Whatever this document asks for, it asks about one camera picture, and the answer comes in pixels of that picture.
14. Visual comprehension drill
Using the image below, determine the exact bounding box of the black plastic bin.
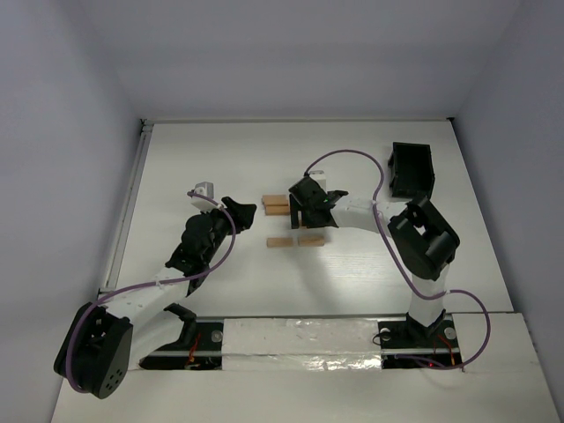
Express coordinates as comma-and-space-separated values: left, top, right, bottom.
388, 142, 435, 198

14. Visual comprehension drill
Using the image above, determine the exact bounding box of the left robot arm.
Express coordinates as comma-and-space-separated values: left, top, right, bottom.
54, 190, 257, 399

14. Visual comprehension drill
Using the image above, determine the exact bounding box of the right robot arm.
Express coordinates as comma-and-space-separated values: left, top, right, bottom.
289, 176, 460, 338

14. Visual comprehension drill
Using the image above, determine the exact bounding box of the silver tape strip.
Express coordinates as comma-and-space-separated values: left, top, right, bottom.
221, 318, 382, 372

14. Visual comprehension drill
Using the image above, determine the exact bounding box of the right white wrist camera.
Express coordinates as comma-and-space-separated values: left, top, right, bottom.
308, 170, 327, 190

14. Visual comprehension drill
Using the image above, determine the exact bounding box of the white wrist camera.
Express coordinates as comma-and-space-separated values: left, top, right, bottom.
308, 170, 327, 190
187, 182, 216, 212

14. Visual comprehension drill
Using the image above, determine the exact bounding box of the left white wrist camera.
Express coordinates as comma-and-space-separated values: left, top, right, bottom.
187, 182, 216, 212

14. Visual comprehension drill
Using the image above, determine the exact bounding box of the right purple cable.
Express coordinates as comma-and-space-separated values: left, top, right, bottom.
306, 149, 493, 371

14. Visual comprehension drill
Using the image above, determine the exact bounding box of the purple cable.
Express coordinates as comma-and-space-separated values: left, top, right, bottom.
306, 149, 493, 371
63, 189, 237, 393

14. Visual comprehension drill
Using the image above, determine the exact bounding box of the aluminium side rail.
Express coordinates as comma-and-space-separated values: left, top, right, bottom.
95, 121, 154, 300

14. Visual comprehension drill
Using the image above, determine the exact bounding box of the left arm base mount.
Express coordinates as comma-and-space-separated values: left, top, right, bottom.
139, 320, 224, 371

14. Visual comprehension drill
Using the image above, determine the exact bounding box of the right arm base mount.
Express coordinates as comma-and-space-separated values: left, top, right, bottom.
372, 318, 463, 369

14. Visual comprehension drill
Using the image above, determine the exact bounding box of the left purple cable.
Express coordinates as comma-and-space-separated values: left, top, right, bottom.
63, 189, 237, 393

